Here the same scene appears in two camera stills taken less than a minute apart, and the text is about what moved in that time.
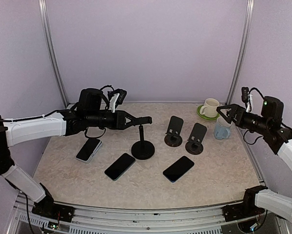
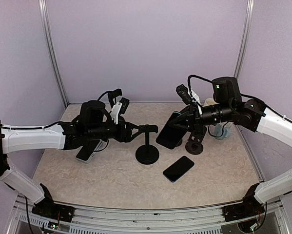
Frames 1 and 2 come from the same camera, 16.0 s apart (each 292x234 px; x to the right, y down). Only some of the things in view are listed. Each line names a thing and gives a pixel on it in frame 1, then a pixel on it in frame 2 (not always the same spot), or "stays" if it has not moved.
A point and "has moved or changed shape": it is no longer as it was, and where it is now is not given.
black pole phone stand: x=143 y=149 has moved or changed shape
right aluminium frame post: x=241 y=51 stays
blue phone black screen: x=178 y=168 stays
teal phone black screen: x=119 y=167 -> x=170 y=136
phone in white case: x=89 y=149 stays
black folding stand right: x=194 y=146 stays
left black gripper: x=119 y=122 -> x=126 y=137
